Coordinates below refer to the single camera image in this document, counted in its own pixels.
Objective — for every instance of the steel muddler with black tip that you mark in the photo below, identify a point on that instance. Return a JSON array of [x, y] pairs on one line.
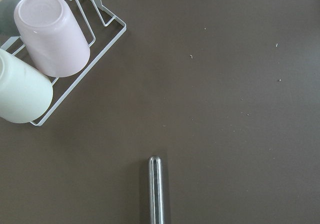
[[156, 190]]

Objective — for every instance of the pink plastic cup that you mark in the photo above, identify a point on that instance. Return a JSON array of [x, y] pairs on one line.
[[52, 37]]

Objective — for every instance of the pale green plastic cup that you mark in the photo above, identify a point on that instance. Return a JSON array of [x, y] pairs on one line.
[[26, 94]]

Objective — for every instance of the white wire cup rack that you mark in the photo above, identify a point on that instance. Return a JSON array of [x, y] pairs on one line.
[[104, 34]]

